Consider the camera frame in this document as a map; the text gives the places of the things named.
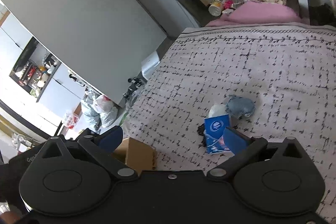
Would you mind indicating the open brown cardboard box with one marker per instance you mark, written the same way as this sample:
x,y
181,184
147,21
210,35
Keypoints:
x,y
136,155

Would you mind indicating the person's left hand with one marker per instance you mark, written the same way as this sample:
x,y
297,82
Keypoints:
x,y
7,216

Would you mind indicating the white small appliance box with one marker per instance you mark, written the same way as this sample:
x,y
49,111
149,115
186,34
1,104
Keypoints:
x,y
149,65

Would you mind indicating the pink blanket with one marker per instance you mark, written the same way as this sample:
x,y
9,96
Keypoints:
x,y
253,12

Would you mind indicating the black lace fabric piece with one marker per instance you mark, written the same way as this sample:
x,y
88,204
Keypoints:
x,y
201,132

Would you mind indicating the black patterned white bed cover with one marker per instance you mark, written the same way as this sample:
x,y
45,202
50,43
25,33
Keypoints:
x,y
288,70

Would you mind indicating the blue denim heart pillow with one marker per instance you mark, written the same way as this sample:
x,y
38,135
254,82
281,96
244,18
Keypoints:
x,y
238,107

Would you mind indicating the light blue plastic bag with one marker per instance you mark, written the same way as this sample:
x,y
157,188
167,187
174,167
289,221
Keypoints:
x,y
90,115

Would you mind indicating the yellow paper cup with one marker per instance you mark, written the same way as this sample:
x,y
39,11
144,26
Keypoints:
x,y
216,8

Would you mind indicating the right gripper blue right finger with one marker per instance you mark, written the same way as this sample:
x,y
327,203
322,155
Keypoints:
x,y
245,150

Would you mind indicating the white soft pouch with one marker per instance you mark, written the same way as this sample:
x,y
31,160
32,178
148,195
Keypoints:
x,y
217,110

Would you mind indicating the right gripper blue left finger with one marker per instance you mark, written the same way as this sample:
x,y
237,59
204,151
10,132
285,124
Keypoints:
x,y
101,147

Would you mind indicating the red white plastic bag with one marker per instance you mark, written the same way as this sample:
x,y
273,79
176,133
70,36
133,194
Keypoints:
x,y
70,119

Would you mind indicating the blue Vinda tissue pack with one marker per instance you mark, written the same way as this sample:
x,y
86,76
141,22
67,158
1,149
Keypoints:
x,y
214,130

